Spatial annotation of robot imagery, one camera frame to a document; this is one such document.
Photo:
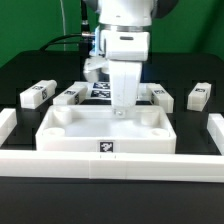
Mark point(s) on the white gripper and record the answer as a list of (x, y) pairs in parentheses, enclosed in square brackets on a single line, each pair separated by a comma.
[(125, 53)]

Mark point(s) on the white desk top tray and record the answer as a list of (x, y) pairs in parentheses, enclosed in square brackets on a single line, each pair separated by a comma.
[(95, 128)]

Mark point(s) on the white fiducial marker sheet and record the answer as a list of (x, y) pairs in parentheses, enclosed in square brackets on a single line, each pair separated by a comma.
[(102, 91)]

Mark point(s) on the white U-shaped fence frame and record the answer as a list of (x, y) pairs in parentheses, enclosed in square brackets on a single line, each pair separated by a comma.
[(97, 165)]

